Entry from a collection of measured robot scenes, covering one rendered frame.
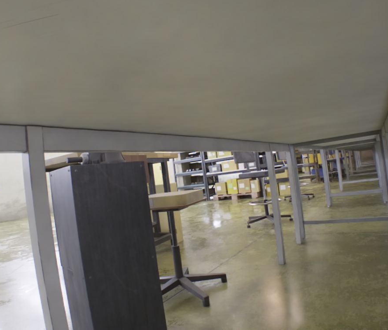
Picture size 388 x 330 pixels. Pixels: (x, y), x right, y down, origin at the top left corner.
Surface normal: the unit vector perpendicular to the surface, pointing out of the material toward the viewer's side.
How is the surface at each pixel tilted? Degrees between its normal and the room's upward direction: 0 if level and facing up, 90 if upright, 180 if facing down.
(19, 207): 90
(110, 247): 90
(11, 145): 90
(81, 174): 90
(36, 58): 180
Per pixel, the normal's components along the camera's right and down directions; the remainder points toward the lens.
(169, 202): -0.38, 0.00
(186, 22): 0.12, 0.99
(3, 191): 0.81, -0.14
